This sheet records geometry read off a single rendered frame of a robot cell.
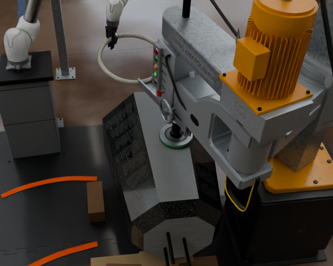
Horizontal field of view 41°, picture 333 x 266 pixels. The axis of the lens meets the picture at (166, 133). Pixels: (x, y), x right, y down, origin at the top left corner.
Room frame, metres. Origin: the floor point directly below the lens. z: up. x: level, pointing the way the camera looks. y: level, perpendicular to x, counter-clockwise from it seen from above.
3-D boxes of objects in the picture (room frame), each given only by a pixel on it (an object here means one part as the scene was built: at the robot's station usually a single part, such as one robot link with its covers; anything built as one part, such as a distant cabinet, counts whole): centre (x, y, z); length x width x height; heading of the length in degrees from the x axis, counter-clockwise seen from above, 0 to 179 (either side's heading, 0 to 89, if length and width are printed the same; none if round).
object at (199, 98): (1.73, -0.25, 1.30); 0.74 x 0.23 x 0.49; 31
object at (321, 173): (1.99, -0.83, 0.76); 0.49 x 0.49 x 0.05; 11
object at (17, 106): (2.77, 1.15, 0.40); 0.50 x 0.50 x 0.80; 16
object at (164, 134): (2.07, -0.06, 0.85); 0.21 x 0.21 x 0.01
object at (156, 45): (2.07, 0.07, 1.37); 0.08 x 0.03 x 0.28; 31
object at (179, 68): (2.00, -0.10, 1.32); 0.36 x 0.22 x 0.45; 31
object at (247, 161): (1.51, -0.40, 1.34); 0.19 x 0.19 x 0.20
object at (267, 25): (1.50, -0.39, 1.90); 0.31 x 0.28 x 0.40; 121
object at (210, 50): (1.77, -0.24, 1.61); 0.96 x 0.25 x 0.17; 31
